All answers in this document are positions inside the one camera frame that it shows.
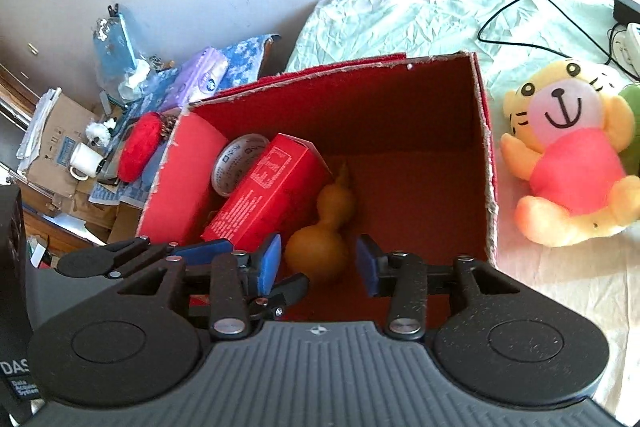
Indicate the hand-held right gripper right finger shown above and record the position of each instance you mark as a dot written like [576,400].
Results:
[367,269]

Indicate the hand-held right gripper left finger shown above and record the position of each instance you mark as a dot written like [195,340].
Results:
[267,264]

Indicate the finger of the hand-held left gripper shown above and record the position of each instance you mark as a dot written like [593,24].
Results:
[292,284]
[200,253]

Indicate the tan gourd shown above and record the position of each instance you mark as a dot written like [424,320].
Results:
[320,252]

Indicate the red carton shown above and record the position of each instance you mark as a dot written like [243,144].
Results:
[270,187]

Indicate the red cardboard box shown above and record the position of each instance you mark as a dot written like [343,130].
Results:
[400,132]

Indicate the brown cylindrical can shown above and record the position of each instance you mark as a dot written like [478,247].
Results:
[235,162]

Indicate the red round cushion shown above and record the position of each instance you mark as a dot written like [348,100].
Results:
[137,147]

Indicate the small brown pine cone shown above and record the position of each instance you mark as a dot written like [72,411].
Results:
[168,127]

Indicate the brown cardboard box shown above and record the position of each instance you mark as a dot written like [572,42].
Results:
[55,152]

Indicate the white mug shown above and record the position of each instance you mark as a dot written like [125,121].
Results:
[85,159]

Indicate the stack of white papers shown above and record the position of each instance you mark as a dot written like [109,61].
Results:
[37,122]

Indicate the purple tissue pack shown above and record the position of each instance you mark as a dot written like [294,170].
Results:
[200,77]

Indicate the crumpled white tissue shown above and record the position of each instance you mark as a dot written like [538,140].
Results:
[132,79]

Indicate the shiny blue bag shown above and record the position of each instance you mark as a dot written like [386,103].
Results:
[114,47]

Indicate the yellow tiger plush toy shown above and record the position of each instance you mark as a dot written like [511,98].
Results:
[565,157]

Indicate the light green bed sheet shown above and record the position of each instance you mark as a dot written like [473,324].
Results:
[400,17]

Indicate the white power strip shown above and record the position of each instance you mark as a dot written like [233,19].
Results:
[629,47]

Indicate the black power adapter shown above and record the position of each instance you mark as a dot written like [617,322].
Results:
[627,7]

